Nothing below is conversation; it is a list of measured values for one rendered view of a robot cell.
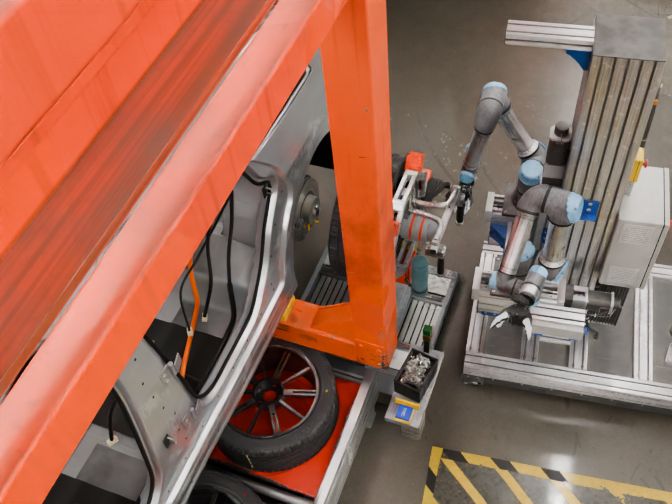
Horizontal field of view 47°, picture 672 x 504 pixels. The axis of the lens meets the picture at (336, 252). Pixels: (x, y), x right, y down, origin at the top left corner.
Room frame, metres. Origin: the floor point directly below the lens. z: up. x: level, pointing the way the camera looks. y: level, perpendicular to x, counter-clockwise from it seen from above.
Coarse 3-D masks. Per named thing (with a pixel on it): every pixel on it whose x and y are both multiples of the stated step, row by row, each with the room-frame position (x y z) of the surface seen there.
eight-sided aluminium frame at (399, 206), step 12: (408, 180) 2.52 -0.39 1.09; (420, 180) 2.66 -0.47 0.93; (396, 192) 2.43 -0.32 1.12; (408, 192) 2.42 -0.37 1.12; (396, 204) 2.36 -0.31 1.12; (396, 240) 2.24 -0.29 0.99; (408, 240) 2.53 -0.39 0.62; (408, 252) 2.45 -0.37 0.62; (396, 264) 2.38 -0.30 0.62; (408, 264) 2.40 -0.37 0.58; (396, 276) 2.22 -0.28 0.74
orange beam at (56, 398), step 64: (320, 0) 1.64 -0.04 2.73; (256, 64) 1.42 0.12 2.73; (192, 128) 1.24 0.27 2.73; (256, 128) 1.28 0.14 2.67; (192, 192) 1.06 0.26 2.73; (128, 256) 0.92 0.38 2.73; (64, 320) 0.79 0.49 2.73; (128, 320) 0.80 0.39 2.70; (64, 384) 0.66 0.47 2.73; (0, 448) 0.56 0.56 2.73; (64, 448) 0.59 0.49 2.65
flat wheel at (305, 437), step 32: (288, 352) 2.03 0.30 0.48; (320, 352) 1.99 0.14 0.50; (256, 384) 1.87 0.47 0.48; (320, 384) 1.81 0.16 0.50; (256, 416) 1.70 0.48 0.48; (320, 416) 1.65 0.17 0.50; (224, 448) 1.59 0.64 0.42; (256, 448) 1.53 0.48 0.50; (288, 448) 1.51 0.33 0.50; (320, 448) 1.57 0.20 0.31
